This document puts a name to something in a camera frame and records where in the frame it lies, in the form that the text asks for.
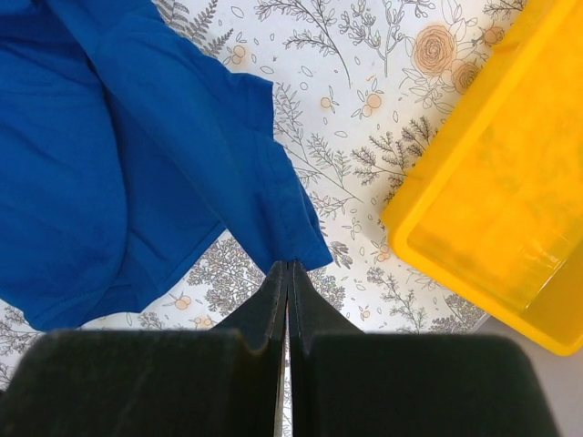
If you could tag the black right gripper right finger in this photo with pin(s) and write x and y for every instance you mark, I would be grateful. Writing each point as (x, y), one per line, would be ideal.
(346, 382)

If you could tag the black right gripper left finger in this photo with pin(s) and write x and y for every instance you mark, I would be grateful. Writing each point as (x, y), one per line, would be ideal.
(225, 381)

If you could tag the blue printed t shirt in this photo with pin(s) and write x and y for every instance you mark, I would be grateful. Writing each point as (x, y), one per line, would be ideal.
(125, 152)

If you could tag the yellow plastic bin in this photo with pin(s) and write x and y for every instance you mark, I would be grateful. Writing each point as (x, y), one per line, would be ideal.
(493, 209)

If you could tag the floral patterned table mat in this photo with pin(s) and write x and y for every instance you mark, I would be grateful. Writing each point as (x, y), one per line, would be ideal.
(320, 151)

